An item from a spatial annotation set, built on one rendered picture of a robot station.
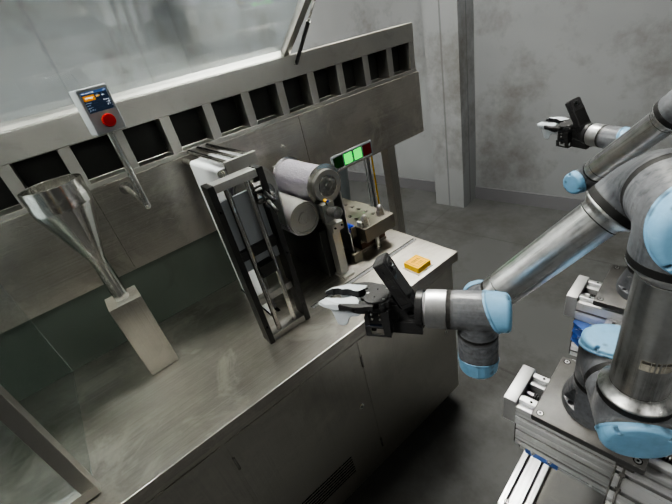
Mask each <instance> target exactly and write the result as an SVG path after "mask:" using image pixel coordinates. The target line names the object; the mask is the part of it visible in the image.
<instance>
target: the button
mask: <svg viewBox="0 0 672 504"><path fill-rule="evenodd" d="M430 265H431V261H430V260H429V259H427V258H424V257H422V256H419V255H414V256H413V257H412V258H410V259H409V260H407V261H406V262H404V267H405V268H407V269H409V270H411V271H414V272H416V273H418V274H419V273H420V272H422V271H423V270H424V269H426V268H427V267H428V266H430Z"/></svg>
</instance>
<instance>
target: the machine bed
mask: <svg viewBox="0 0 672 504"><path fill-rule="evenodd" d="M385 235H386V239H384V240H382V241H381V242H380V244H382V247H381V248H379V249H375V248H374V246H373V247H371V248H370V249H368V250H367V251H365V252H364V253H363V258H364V259H362V260H361V261H359V262H358V263H354V262H351V261H349V260H347V259H346V260H347V264H348V268H349V269H350V270H352V271H354V272H355V274H354V275H352V276H351V277H349V278H348V279H346V280H344V279H342V278H340V277H339V276H337V275H336V274H334V275H333V276H331V277H330V276H328V275H327V274H325V273H323V272H321V271H320V270H318V269H316V268H314V267H312V266H311V265H309V264H307V263H305V262H304V261H302V260H300V259H298V258H297V257H295V256H293V255H291V254H290V255H291V258H292V261H293V264H294V267H295V270H296V273H297V277H298V280H299V283H300V286H301V289H302V292H303V295H304V298H305V302H306V305H307V308H308V311H309V314H310V317H311V318H309V319H308V320H304V321H303V322H301V323H300V324H298V325H297V326H296V327H294V328H293V329H291V330H290V331H288V332H287V333H285V334H284V335H282V336H281V337H279V338H278V339H276V340H275V341H276V342H274V343H273V344H270V343H269V342H268V341H267V340H266V339H265V338H264V337H263V334H262V332H261V329H260V327H259V325H258V322H257V320H256V317H255V315H254V313H253V310H252V308H251V306H250V303H249V301H248V298H247V296H246V294H245V293H244V292H243V291H241V289H242V287H241V285H240V283H239V280H238V279H237V280H235V281H233V282H232V283H230V284H228V285H226V286H225V287H223V288H221V289H219V290H217V291H216V292H214V293H212V294H210V295H209V296H207V297H205V298H203V299H201V300H200V301H198V302H196V303H194V304H192V305H191V306H189V307H187V308H185V309H184V310H182V311H180V312H178V313H176V314H175V315H173V316H171V317H169V318H167V319H166V320H164V321H162V322H160V323H159V324H158V325H159V326H160V328H161V330H162V331H163V333H164V335H165V336H166V338H167V339H168V341H169V343H170V344H171V346H172V348H173V349H174V351H175V353H176V354H177V356H178V358H179V360H177V361H176V362H174V363H172V364H171V365H169V366H167V367H166V368H164V369H163V370H161V371H159V372H158V373H156V374H155V375H151V373H150V372H149V370H148V369H147V367H146V366H145V364H144V363H143V361H142V360H141V358H140V357H139V355H138V354H137V353H136V351H135V350H134V348H133V347H132V345H131V344H130V342H129V341H126V342H125V343H123V344H121V345H119V346H118V347H116V348H114V349H112V350H110V351H109V352H107V353H105V354H103V355H101V356H100V357H98V358H96V359H94V360H93V361H91V362H89V363H87V364H85V365H84V366H82V367H80V368H78V369H76V370H75V371H73V373H74V378H75V383H76V389H77V394H78V400H79V405H80V411H81V416H82V422H83V427H84V432H85V438H86V443H87V449H88V454H89V460H90V465H91V470H92V476H93V477H94V478H95V479H96V480H97V481H98V482H99V483H100V487H101V493H99V494H98V495H97V496H95V497H94V498H92V499H91V500H90V501H88V502H87V503H86V504H141V503H142V502H143V501H145V500H146V499H147V498H148V497H150V496H151V495H152V494H154V493H155V492H156V491H158V490H159V489H160V488H161V487H163V486H164V485H165V484H167V483H168V482H169V481H171V480H172V479H173V478H175V477H176V476H177V475H178V474H180V473H181V472H182V471H184V470H185V469H186V468H188V467H189V466H190V465H191V464H193V463H194V462H195V461H197V460H198V459H199V458H201V457H202V456H203V455H204V454H206V453H207V452H208V451H210V450H211V449H212V448H214V447H215V446H216V445H217V444H219V443H220V442H221V441H223V440H224V439H225V438H227V437H228V436H229V435H231V434H232V433H233V432H234V431H236V430H237V429H238V428H240V427H241V426H242V425H244V424H245V423H246V422H247V421H249V420H250V419H251V418H253V417H254V416H255V415H257V414H258V413H259V412H260V411H262V410H263V409H264V408H266V407H267V406H268V405H270V404H271V403H272V402H273V401H275V400H276V399H277V398H279V397H280V396H281V395H283V394H284V393H285V392H287V391H288V390H289V389H290V388H292V387H293V386H294V385H296V384H297V383H298V382H300V381H301V380H302V379H303V378H305V377H306V376H307V375H309V374H310V373H311V372H313V371H314V370H315V369H316V368H318V367H319V366H320V365H322V364H323V363H324V362H326V361H327V360H328V359H329V358H331V357H332V356H333V355H335V354H336V353H337V352H339V351H340V350H341V349H343V348H344V347H345V346H346V345H348V344H349V343H350V342H352V341H353V340H354V339H356V338H357V337H358V336H359V335H361V334H362V333H363V332H365V331H366V329H365V326H366V325H365V321H364V315H365V314H361V315H360V316H353V317H350V319H349V322H348V324H347V325H340V324H338V322H337V320H336V318H335V316H334V314H333V312H332V310H331V309H328V308H325V307H322V306H320V305H319V306H318V307H316V308H315V309H313V308H311V307H310V306H312V305H313V304H315V303H316V302H318V301H319V300H321V299H322V298H324V297H325V296H327V295H328V294H326V293H325V292H326V291H327V290H329V289H331V288H333V287H337V286H341V285H343V284H345V283H346V282H348V281H349V280H351V279H352V278H354V277H355V276H357V275H358V274H360V273H361V272H363V271H364V270H366V269H367V268H369V267H370V266H372V265H373V263H374V261H375V259H376V257H377V256H379V255H381V254H383V253H385V252H387V253H388V254H390V253H391V252H393V251H394V250H396V249H397V248H399V247H400V246H402V245H403V244H405V243H406V242H408V241H409V240H411V239H412V238H414V239H417V240H416V241H414V242H413V243H411V244H410V245H408V246H407V247H405V248H404V249H402V250H401V251H399V252H398V253H396V254H395V255H393V256H392V257H391V258H392V259H393V261H394V263H395V264H396V266H397V267H398V269H399V270H400V271H401V273H402V274H403V276H404V277H405V279H406V280H407V282H408V283H409V284H410V286H411V287H412V289H413V290H414V292H416V291H417V289H421V288H422V287H423V286H425V285H426V284H427V283H428V282H430V281H431V280H432V279H434V278H435V277H436V276H438V275H439V274H440V273H442V272H443V271H444V270H445V269H447V268H448V267H449V266H451V265H452V264H453V263H455V262H456V261H457V260H458V253H457V251H454V250H451V249H448V248H445V247H442V246H439V245H437V244H434V243H431V242H428V241H425V240H422V239H419V238H416V237H413V236H410V235H407V234H404V233H402V232H399V231H396V230H393V229H390V230H388V231H386V232H385ZM414 255H419V256H422V257H424V258H427V259H429V260H430V261H431V263H432V264H434V265H433V266H431V267H430V268H429V269H427V270H426V271H425V272H423V273H422V274H420V275H416V274H414V273H412V272H409V271H407V270H405V269H403V268H402V267H403V266H404V262H406V261H407V260H409V259H410V258H412V257H413V256H414Z"/></svg>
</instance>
